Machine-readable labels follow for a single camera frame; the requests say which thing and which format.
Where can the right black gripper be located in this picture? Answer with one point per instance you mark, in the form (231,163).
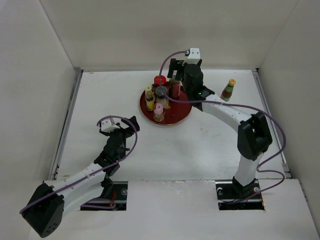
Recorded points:
(176,65)

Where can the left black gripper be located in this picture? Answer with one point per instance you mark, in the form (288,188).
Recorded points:
(128,131)

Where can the tall dark sauce bottle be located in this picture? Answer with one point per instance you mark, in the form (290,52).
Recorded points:
(174,88)

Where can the pink lid shaker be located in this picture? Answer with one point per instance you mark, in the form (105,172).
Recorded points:
(158,113)

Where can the small brown yellow bottle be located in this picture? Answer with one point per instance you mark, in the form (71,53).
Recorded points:
(149,100)

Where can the yellow lid shaker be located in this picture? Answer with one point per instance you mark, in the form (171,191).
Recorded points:
(149,88)

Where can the black lid spice jar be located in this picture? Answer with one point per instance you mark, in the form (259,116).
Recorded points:
(161,92)

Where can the red lid sauce jar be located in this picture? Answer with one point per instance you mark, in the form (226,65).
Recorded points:
(159,80)

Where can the green label chili bottle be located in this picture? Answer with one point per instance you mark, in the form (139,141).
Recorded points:
(228,90)

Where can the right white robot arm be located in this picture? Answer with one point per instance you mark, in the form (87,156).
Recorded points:
(253,133)

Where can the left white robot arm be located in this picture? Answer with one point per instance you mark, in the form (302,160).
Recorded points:
(50,203)

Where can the red round tray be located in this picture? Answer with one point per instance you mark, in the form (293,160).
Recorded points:
(173,114)

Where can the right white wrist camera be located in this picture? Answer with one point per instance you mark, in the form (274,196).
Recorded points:
(192,54)

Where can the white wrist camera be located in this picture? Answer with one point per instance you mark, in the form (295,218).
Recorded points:
(192,54)
(107,125)

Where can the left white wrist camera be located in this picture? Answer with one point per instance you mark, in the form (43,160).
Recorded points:
(107,125)

